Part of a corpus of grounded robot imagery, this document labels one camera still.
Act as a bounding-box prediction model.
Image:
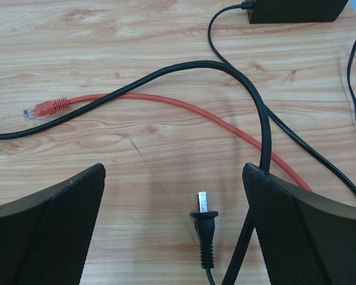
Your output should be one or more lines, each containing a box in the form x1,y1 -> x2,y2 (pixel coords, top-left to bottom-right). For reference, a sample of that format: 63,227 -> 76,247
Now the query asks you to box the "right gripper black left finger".
0,163 -> 106,284

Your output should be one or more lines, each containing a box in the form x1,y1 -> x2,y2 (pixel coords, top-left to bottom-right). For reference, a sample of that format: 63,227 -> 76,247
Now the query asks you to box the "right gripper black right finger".
243,163 -> 356,284

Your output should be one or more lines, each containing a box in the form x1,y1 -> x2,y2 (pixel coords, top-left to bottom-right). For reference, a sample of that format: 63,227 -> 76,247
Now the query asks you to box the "black braided cable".
0,60 -> 273,285

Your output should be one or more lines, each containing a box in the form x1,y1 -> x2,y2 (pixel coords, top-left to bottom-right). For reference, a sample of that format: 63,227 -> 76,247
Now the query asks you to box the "red ethernet cable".
21,93 -> 314,192

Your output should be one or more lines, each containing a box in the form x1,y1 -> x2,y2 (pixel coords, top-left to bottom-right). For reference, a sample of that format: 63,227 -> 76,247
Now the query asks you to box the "black power adapter brick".
247,0 -> 348,24

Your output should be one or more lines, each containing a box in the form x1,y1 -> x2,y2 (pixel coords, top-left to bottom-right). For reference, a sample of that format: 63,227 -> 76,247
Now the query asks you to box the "black power cord with plug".
189,109 -> 356,285

